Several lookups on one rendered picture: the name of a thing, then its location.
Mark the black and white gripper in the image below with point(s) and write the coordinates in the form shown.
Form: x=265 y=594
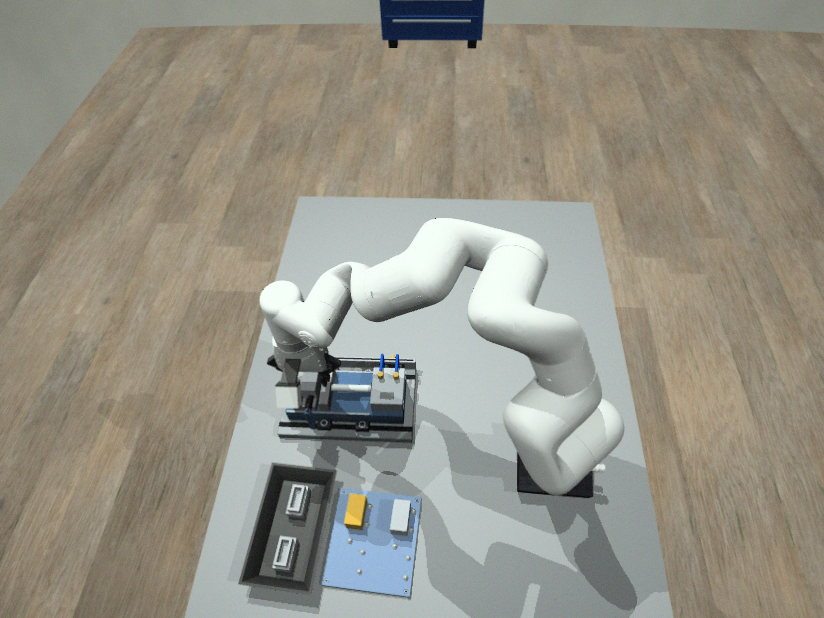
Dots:
x=312 y=360

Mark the yellow rectangular block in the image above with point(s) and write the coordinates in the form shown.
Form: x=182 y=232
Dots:
x=356 y=510

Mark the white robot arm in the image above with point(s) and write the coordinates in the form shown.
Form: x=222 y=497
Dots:
x=566 y=405

